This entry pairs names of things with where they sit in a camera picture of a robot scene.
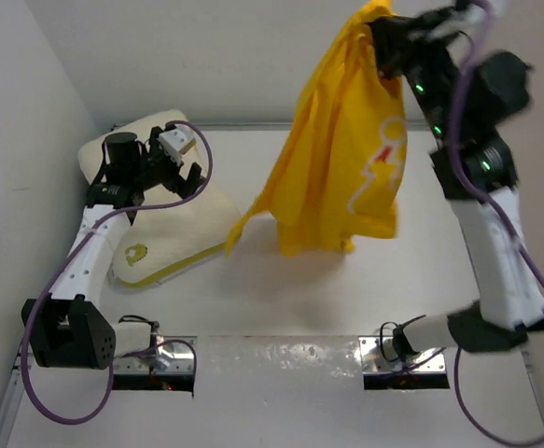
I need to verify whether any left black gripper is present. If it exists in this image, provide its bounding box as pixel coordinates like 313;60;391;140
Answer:
131;128;203;200

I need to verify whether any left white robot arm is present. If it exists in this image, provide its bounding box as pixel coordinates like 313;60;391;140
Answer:
21;120;210;370

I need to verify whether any metal base plate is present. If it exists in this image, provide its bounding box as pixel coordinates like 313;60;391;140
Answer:
114;336;197;375
358;335;446;376

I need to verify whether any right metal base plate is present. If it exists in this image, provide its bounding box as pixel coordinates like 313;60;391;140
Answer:
358;335;446;376

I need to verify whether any yellow pillowcase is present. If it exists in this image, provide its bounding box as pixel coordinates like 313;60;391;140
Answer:
225;1;408;256

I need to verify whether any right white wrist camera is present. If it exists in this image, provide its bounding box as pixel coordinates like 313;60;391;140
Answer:
454;0;509;25

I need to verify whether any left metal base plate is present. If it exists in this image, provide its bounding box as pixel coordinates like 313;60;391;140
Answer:
114;336;197;375

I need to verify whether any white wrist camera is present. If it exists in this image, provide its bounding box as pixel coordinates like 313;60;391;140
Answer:
454;0;509;25
158;128;196;160

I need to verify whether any cream quilted pillow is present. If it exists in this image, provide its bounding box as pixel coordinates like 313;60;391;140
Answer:
77;109;240;287

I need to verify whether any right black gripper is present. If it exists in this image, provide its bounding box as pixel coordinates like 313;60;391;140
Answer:
364;6;456;137

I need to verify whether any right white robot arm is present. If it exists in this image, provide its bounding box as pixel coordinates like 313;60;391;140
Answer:
370;1;544;363

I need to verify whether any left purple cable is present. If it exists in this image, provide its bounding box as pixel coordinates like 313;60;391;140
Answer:
21;119;215;425

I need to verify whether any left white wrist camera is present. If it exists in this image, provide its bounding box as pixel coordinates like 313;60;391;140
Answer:
158;128;196;160

